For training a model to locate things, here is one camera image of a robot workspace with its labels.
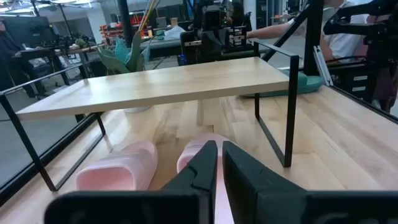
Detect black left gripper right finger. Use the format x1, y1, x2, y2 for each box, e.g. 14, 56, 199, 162
222, 140, 398, 224

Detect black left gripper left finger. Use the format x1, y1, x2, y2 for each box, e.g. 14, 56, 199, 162
44, 139, 218, 224

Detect pink rubber slide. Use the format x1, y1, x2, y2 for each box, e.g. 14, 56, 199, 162
176, 133, 236, 224
75, 140, 159, 191

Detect green rubber slide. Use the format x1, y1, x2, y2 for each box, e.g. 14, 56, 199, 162
241, 70, 326, 99

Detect green plant in white pot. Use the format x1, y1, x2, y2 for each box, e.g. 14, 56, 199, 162
98, 30, 153, 114

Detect silver aluminium bar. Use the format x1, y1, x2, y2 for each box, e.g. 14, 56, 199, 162
312, 45, 334, 87

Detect black drawer cabinet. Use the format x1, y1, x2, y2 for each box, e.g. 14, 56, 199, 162
328, 60, 374, 101

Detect red storage bins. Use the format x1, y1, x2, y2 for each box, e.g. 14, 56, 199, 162
99, 14, 144, 40

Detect black pillar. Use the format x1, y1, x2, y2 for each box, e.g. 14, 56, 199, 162
117, 0, 134, 48

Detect wooden work desk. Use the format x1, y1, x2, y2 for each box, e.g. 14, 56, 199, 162
18, 43, 105, 86

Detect black equipment rig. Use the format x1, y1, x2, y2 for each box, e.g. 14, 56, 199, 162
322, 0, 398, 111

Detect person seated at desk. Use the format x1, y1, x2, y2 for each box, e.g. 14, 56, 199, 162
0, 20, 37, 96

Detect black desk monitor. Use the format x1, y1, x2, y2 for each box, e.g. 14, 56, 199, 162
1, 16, 53, 48

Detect wooden shelf with black frame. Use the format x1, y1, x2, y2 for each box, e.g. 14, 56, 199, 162
0, 40, 300, 192

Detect black aluminium rig frame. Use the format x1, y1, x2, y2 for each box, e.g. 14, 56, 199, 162
0, 0, 398, 206

